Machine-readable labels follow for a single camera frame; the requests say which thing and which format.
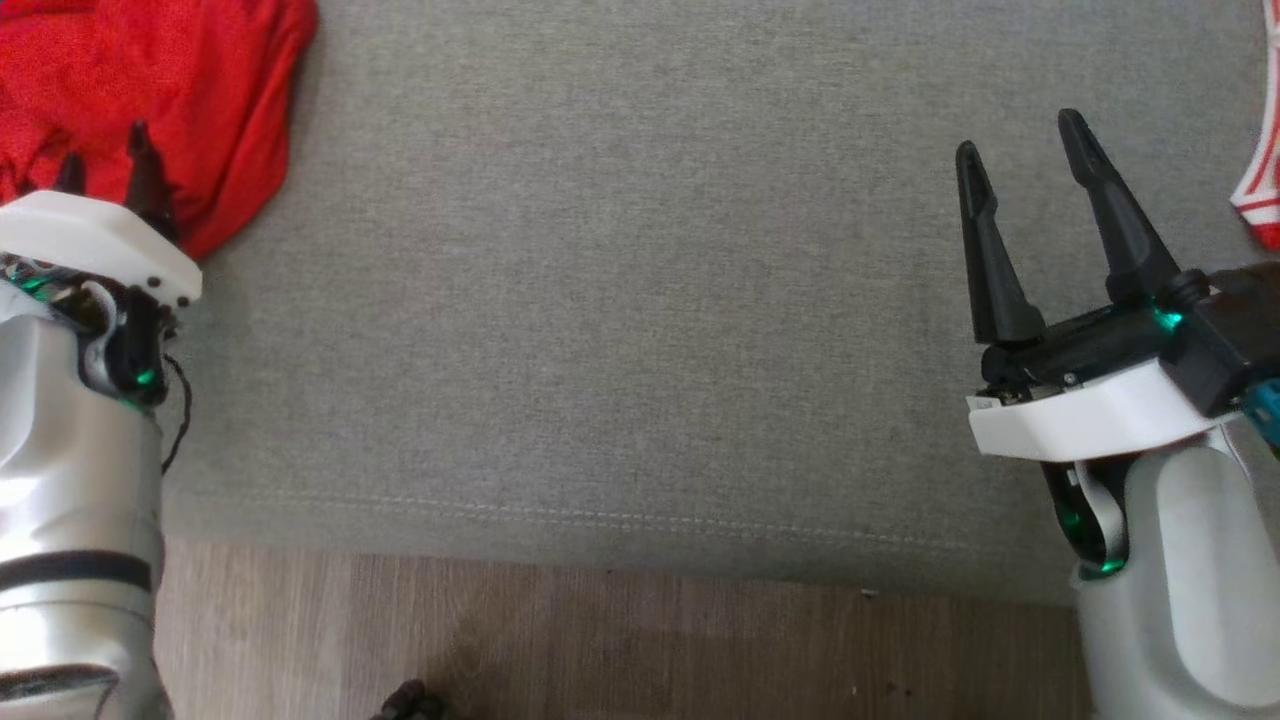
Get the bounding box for red shorts with white stripe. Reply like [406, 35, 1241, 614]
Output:
[0, 0, 319, 261]

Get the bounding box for red white sports jersey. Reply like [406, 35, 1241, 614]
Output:
[1230, 15, 1280, 251]

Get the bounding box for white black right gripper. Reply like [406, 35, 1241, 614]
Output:
[955, 107, 1243, 463]

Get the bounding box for large grey sofa seat cushion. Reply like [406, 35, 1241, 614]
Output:
[160, 0, 1280, 606]

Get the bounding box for black cable teal connector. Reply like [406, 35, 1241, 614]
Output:
[1240, 378, 1280, 446]

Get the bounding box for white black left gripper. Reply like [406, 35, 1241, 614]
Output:
[0, 120, 204, 307]

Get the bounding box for small black floor object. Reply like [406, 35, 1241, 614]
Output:
[372, 680, 446, 720]

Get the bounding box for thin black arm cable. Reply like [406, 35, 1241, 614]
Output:
[160, 352, 193, 476]

